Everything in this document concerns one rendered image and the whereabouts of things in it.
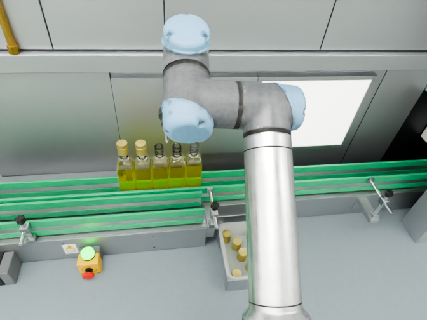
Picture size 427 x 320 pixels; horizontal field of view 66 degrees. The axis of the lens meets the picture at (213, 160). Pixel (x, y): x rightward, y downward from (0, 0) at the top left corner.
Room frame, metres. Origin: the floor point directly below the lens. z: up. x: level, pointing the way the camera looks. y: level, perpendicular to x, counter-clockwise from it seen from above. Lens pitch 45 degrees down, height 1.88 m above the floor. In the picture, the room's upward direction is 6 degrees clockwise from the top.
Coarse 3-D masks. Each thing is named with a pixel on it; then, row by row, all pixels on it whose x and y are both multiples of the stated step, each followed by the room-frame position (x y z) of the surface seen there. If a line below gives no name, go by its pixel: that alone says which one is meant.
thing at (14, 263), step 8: (0, 256) 0.49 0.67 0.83; (8, 256) 0.50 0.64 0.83; (16, 256) 0.51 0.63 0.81; (0, 264) 0.47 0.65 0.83; (8, 264) 0.47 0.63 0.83; (16, 264) 0.49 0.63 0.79; (0, 272) 0.44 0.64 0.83; (8, 272) 0.45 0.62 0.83; (16, 272) 0.47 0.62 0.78; (0, 280) 0.43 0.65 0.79; (8, 280) 0.44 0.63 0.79; (16, 280) 0.45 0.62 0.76
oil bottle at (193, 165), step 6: (186, 156) 0.80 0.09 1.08; (198, 156) 0.80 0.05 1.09; (186, 162) 0.78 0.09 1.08; (192, 162) 0.78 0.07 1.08; (198, 162) 0.78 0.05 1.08; (186, 168) 0.78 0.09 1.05; (192, 168) 0.78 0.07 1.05; (198, 168) 0.78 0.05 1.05; (186, 174) 0.78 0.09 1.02; (192, 174) 0.78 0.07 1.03; (198, 174) 0.78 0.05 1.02; (186, 180) 0.77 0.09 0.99; (192, 180) 0.78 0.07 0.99; (198, 180) 0.78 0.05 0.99; (186, 186) 0.77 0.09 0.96; (192, 186) 0.78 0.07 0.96; (198, 186) 0.78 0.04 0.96
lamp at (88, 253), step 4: (84, 248) 0.54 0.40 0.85; (88, 248) 0.55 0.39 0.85; (92, 248) 0.55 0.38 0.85; (84, 252) 0.53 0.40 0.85; (88, 252) 0.53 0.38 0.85; (92, 252) 0.54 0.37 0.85; (84, 256) 0.52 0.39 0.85; (88, 256) 0.52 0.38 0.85; (92, 256) 0.53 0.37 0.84; (84, 260) 0.52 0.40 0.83; (88, 260) 0.52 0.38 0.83
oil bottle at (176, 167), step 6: (168, 162) 0.79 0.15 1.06; (174, 162) 0.77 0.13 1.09; (180, 162) 0.77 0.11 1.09; (174, 168) 0.76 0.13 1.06; (180, 168) 0.76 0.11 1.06; (174, 174) 0.76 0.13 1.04; (180, 174) 0.76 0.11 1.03; (174, 180) 0.76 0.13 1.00; (180, 180) 0.76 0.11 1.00; (174, 186) 0.76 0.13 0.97; (180, 186) 0.76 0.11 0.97
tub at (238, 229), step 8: (224, 224) 0.71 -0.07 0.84; (232, 224) 0.71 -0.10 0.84; (240, 224) 0.72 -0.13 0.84; (232, 232) 0.71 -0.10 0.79; (240, 232) 0.72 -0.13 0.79; (232, 240) 0.69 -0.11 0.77; (224, 248) 0.61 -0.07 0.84; (224, 256) 0.58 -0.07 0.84; (232, 256) 0.62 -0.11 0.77; (224, 264) 0.55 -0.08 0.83; (232, 264) 0.59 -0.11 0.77; (240, 264) 0.59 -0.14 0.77
